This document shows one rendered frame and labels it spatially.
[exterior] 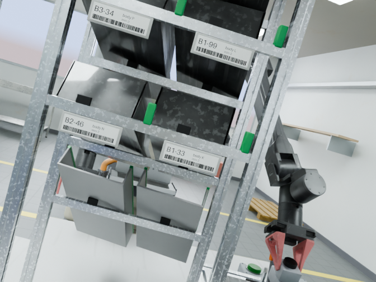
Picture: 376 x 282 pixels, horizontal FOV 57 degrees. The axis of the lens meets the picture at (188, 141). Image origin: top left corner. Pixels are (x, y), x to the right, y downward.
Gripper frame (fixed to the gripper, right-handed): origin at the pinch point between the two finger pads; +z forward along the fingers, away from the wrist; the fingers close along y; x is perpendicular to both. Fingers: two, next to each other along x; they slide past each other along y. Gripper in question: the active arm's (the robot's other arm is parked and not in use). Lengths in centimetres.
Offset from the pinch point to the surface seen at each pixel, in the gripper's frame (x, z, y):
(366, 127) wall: 280, -319, 243
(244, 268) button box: 24.3, -4.5, -1.8
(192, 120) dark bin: -27.9, -10.5, -30.4
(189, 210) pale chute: -11.8, -2.1, -25.5
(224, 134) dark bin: -28.5, -9.4, -24.8
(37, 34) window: 475, -487, -345
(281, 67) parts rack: -39.4, -15.4, -20.6
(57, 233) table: 41, -5, -58
